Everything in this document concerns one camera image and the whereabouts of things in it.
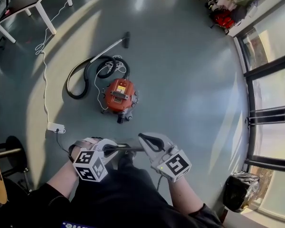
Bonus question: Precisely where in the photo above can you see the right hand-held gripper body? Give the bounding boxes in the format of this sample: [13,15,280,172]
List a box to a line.
[151,149,193,183]

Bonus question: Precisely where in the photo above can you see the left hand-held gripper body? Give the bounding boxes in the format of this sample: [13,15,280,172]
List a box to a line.
[68,140,109,183]

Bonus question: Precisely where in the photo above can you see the orange vacuum cleaner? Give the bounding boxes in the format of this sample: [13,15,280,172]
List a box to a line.
[101,78,140,125]

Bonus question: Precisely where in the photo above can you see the person's right forearm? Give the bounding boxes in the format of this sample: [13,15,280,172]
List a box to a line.
[167,174,204,213]

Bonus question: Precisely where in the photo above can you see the person's left forearm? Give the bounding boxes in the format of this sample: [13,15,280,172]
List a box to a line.
[46,161,80,199]

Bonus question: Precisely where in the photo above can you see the black trash bin with liner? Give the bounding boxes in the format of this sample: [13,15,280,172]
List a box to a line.
[222,171,261,213]

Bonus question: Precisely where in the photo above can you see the person's left hand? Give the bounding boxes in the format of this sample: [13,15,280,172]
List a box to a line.
[81,136,103,147]

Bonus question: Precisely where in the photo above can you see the person's right shoe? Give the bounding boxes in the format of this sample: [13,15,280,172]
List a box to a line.
[124,151,136,162]

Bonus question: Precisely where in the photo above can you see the person's black clothing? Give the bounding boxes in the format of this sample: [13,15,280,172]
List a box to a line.
[26,155,226,228]

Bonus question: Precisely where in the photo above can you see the white power strip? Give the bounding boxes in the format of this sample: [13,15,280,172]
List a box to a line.
[47,122,67,134]

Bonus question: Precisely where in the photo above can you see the black round stool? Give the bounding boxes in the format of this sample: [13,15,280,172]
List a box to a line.
[5,135,28,175]

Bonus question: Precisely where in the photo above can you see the metal vacuum wand with nozzle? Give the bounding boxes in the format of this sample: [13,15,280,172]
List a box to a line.
[90,31,131,63]

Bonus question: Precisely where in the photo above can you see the black framed glass door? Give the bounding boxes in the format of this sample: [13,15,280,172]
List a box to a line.
[234,0,285,223]

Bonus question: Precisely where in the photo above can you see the black plugged cable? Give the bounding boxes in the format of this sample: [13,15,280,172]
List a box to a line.
[56,129,73,162]

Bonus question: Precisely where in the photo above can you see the black vacuum hose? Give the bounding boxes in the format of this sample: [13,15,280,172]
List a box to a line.
[66,55,130,99]

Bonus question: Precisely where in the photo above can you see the white vacuum power cord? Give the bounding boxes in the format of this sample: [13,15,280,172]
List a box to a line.
[94,55,127,111]

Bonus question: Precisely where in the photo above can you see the white extension cable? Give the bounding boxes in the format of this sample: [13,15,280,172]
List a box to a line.
[35,0,86,124]

